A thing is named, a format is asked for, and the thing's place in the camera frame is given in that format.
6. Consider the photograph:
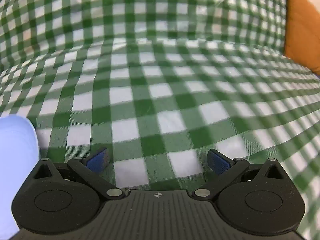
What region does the light blue plate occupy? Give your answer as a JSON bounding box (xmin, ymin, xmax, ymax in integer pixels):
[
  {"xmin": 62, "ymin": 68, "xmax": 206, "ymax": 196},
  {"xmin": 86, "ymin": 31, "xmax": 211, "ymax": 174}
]
[{"xmin": 0, "ymin": 116, "xmax": 41, "ymax": 239}]

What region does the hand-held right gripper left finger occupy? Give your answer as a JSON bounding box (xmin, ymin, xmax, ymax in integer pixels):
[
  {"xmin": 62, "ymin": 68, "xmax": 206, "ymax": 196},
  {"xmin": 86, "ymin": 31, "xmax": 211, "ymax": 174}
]
[{"xmin": 33, "ymin": 147, "xmax": 125, "ymax": 201}]

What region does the green checkered tablecloth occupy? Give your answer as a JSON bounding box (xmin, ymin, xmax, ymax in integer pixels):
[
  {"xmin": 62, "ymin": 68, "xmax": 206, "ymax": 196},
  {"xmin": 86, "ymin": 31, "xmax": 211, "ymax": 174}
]
[{"xmin": 0, "ymin": 0, "xmax": 320, "ymax": 240}]

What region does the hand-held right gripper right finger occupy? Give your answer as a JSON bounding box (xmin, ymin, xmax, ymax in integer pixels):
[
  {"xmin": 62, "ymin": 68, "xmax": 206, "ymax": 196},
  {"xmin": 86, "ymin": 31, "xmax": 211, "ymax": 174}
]
[{"xmin": 191, "ymin": 148, "xmax": 287, "ymax": 201}]

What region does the orange cushion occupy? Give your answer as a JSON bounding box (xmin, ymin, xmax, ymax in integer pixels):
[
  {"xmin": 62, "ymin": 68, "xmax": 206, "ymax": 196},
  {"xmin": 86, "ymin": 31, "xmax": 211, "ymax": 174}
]
[{"xmin": 284, "ymin": 0, "xmax": 320, "ymax": 76}]

